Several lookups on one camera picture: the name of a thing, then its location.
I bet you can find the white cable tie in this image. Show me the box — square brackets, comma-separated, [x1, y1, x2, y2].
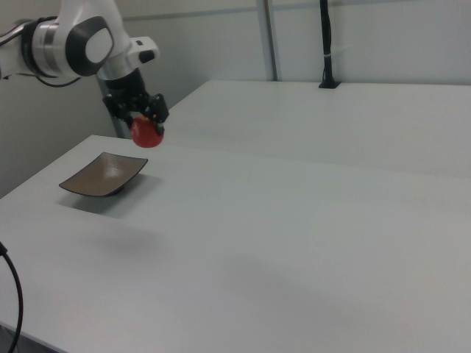
[322, 44, 350, 59]

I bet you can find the grey metal frame post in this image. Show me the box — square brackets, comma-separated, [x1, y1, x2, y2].
[256, 0, 279, 82]
[96, 75, 132, 140]

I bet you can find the brown square ceramic plate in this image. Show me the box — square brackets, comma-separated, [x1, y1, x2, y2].
[58, 151, 149, 198]

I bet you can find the red apple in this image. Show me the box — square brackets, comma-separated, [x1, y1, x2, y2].
[130, 114, 166, 149]

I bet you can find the black pole with base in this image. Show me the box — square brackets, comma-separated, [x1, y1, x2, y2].
[318, 0, 341, 90]

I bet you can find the thick black cable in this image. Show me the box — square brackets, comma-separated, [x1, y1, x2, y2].
[0, 240, 24, 353]

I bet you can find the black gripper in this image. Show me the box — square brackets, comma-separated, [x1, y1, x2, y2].
[102, 69, 171, 135]

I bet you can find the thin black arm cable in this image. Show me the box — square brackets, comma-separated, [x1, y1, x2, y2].
[0, 16, 82, 88]

